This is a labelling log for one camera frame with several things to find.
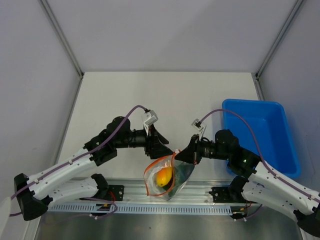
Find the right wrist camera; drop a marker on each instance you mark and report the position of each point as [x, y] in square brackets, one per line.
[199, 126]

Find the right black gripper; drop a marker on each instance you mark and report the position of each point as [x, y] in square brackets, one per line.
[191, 154]

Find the blue plastic bin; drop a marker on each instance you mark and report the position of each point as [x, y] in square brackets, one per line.
[270, 127]

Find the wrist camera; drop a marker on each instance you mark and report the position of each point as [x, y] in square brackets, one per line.
[199, 126]
[148, 119]

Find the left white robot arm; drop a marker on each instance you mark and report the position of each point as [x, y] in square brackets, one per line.
[37, 193]

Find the right aluminium frame post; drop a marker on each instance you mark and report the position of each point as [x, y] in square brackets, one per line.
[284, 29]

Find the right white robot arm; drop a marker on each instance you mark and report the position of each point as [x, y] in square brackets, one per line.
[257, 181]

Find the white slotted cable duct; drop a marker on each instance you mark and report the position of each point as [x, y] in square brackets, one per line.
[135, 208]

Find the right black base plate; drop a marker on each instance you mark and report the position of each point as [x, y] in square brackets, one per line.
[227, 195]

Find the aluminium frame post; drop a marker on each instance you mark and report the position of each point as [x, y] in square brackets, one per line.
[284, 29]
[53, 21]

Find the green chili pepper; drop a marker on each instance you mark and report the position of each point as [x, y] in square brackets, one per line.
[181, 176]

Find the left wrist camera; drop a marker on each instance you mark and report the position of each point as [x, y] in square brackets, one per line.
[148, 119]

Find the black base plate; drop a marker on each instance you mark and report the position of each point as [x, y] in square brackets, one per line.
[114, 193]
[227, 195]

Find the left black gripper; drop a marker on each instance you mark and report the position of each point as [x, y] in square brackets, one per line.
[151, 140]

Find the yellow bell pepper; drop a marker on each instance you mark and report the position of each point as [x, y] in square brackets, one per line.
[164, 176]

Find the clear orange zip top bag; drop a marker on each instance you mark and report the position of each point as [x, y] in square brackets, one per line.
[149, 175]

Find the aluminium mounting rail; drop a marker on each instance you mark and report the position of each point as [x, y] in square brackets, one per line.
[193, 192]

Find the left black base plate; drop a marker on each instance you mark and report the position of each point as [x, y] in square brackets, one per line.
[114, 193]

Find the left aluminium frame post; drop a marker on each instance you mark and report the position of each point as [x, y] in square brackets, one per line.
[53, 21]

